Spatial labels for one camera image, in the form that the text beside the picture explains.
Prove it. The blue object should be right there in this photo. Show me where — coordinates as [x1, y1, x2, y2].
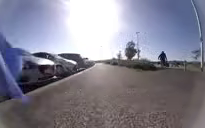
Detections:
[0, 16, 25, 100]

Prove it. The tall curved lamp post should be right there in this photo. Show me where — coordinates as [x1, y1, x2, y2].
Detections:
[189, 0, 205, 73]

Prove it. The row of parked cars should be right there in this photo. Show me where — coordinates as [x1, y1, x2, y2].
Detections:
[18, 51, 96, 84]

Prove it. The grey asphalt path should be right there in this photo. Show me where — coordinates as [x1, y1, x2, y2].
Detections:
[0, 62, 205, 128]

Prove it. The short post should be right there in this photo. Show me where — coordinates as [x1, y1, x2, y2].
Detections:
[183, 59, 188, 72]

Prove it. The person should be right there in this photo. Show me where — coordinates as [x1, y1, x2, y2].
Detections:
[157, 50, 170, 68]

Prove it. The low bushes strip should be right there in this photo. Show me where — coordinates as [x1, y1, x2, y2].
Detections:
[103, 58, 186, 71]

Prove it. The distant lamp post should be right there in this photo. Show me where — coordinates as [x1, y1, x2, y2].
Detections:
[135, 31, 141, 61]

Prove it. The kerb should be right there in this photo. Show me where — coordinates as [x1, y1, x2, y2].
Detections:
[0, 63, 98, 108]

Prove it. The tree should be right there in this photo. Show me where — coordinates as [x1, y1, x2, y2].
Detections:
[124, 40, 138, 61]

